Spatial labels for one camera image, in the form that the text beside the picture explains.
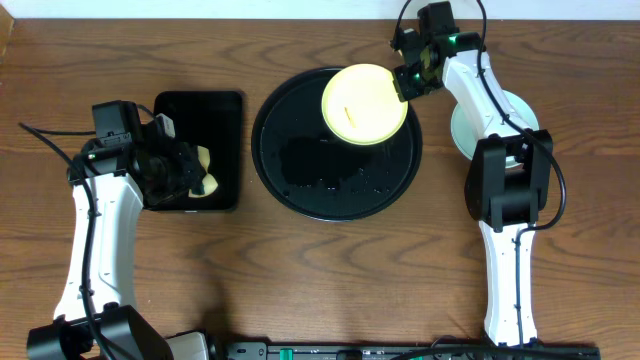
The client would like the black rectangular sponge tray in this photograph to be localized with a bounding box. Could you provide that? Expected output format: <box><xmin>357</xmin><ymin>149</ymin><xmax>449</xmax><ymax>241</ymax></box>
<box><xmin>154</xmin><ymin>91</ymin><xmax>244</xmax><ymax>212</ymax></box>

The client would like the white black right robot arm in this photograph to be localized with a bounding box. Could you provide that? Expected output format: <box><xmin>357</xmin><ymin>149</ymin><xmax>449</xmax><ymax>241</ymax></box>
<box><xmin>391</xmin><ymin>29</ymin><xmax>553</xmax><ymax>346</ymax></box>

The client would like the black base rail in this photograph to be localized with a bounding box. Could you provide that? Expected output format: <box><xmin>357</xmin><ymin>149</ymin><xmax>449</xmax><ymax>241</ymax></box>
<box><xmin>167</xmin><ymin>331</ymin><xmax>601</xmax><ymax>360</ymax></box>

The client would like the yellow plate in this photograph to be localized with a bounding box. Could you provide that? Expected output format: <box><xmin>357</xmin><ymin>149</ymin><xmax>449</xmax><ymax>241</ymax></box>
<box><xmin>321</xmin><ymin>64</ymin><xmax>409</xmax><ymax>146</ymax></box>

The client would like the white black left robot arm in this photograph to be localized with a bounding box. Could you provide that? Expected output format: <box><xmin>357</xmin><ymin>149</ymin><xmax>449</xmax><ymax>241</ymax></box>
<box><xmin>27</xmin><ymin>145</ymin><xmax>210</xmax><ymax>359</ymax></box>

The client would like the green yellow sponge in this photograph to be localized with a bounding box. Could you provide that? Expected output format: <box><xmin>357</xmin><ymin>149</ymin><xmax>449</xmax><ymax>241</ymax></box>
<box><xmin>188</xmin><ymin>146</ymin><xmax>218</xmax><ymax>199</ymax></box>

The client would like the black round serving tray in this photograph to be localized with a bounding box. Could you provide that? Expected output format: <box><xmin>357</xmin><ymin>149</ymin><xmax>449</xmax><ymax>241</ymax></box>
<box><xmin>251</xmin><ymin>67</ymin><xmax>422</xmax><ymax>222</ymax></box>

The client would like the light blue plate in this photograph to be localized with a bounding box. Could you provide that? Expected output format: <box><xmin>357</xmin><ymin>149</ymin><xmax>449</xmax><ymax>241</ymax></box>
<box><xmin>450</xmin><ymin>91</ymin><xmax>540</xmax><ymax>160</ymax></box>

